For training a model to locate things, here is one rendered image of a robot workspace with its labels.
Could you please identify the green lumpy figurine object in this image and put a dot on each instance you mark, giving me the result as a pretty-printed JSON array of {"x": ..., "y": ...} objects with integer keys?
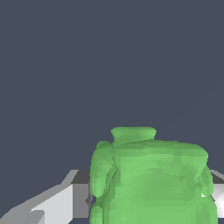
[{"x": 154, "y": 180}]

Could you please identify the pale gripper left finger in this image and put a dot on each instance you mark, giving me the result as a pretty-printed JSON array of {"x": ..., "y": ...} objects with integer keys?
[{"x": 55, "y": 201}]

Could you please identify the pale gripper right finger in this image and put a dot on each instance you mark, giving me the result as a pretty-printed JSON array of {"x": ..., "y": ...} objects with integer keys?
[{"x": 219, "y": 196}]

